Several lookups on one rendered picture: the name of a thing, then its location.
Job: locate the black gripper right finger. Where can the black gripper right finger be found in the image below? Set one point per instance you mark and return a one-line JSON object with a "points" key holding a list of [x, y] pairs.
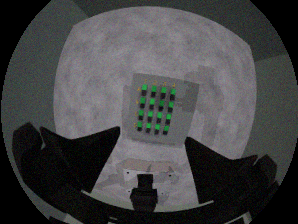
{"points": [[212, 171]]}

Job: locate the grey switch panel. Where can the grey switch panel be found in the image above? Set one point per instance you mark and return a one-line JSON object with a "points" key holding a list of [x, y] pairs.
{"points": [[161, 108]]}

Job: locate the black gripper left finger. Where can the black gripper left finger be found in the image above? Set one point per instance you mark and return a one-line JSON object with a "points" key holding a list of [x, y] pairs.
{"points": [[85, 156]]}

